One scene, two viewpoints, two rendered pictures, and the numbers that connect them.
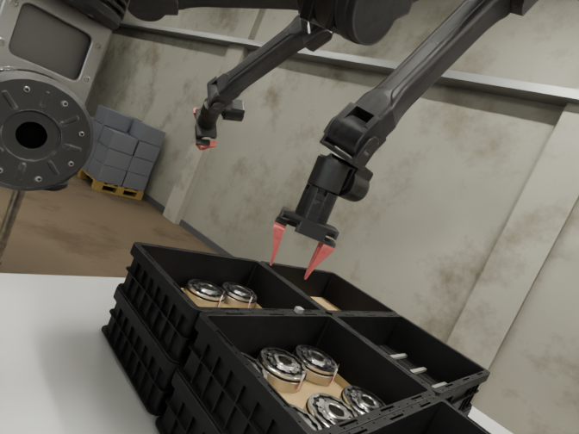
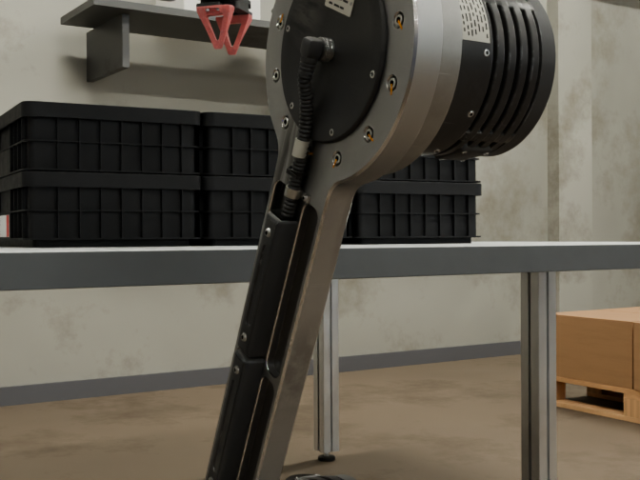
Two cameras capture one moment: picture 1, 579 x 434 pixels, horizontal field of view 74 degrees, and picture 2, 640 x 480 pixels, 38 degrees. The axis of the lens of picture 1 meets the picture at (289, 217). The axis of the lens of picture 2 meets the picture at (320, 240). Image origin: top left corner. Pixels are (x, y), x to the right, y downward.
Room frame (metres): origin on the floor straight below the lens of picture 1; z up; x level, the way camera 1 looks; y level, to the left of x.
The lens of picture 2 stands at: (-0.09, 1.53, 0.71)
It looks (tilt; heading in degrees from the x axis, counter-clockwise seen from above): 0 degrees down; 289
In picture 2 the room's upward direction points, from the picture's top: straight up
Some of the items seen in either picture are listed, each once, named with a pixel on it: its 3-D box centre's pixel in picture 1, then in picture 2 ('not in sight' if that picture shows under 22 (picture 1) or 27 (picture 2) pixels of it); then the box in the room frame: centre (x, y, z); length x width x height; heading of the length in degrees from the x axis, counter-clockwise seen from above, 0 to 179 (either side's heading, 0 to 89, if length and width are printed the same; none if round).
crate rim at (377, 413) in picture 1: (321, 361); (239, 133); (0.68, -0.16, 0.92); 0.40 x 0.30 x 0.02; 138
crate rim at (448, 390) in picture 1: (412, 348); not in sight; (0.97, -0.43, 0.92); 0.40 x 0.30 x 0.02; 138
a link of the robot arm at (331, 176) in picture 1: (330, 176); not in sight; (0.65, -0.04, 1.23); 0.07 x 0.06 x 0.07; 142
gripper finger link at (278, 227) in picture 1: (288, 243); (221, 24); (0.65, -0.02, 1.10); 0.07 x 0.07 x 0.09; 1
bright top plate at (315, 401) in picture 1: (334, 413); not in sight; (0.63, -0.21, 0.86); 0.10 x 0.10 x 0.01
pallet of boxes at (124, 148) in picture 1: (115, 149); not in sight; (5.36, 2.64, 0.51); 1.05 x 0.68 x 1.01; 53
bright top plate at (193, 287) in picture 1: (207, 289); not in sight; (0.93, 0.12, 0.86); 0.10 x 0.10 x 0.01
